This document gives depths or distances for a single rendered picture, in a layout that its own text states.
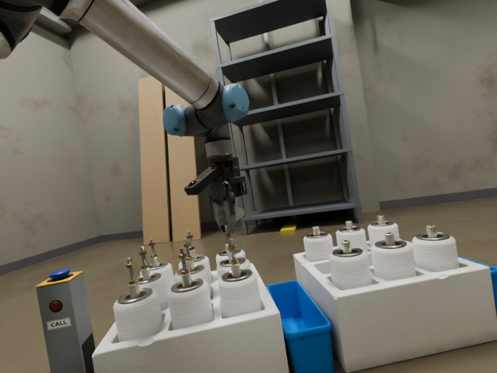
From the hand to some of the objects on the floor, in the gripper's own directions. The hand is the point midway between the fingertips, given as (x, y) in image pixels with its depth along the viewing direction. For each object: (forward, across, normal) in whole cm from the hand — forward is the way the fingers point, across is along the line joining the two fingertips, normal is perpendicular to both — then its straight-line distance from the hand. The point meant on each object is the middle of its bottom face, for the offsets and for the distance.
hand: (225, 229), depth 77 cm
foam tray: (+35, -25, -34) cm, 55 cm away
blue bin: (+35, -11, -10) cm, 38 cm away
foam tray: (+35, +7, +9) cm, 37 cm away
